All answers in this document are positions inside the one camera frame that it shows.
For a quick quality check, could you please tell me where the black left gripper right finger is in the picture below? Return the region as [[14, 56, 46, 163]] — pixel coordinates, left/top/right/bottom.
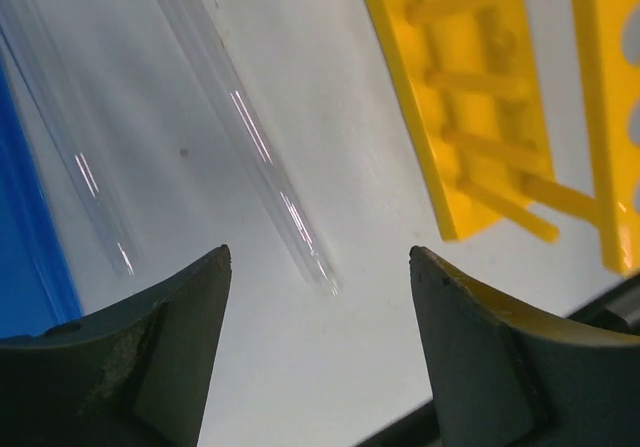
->
[[410, 247, 639, 446]]

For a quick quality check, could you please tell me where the clear glass test tube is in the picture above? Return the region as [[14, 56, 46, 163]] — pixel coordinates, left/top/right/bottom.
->
[[156, 0, 340, 296], [1, 0, 138, 276]]

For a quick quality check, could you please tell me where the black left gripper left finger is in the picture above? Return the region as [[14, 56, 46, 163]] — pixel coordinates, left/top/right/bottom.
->
[[1, 245, 231, 446]]

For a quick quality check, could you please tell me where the blue divided plastic bin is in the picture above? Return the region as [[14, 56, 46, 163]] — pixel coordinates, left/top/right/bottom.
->
[[1, 69, 83, 338]]

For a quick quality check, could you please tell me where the yellow test tube rack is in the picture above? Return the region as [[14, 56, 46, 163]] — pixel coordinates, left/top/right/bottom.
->
[[365, 0, 639, 274]]

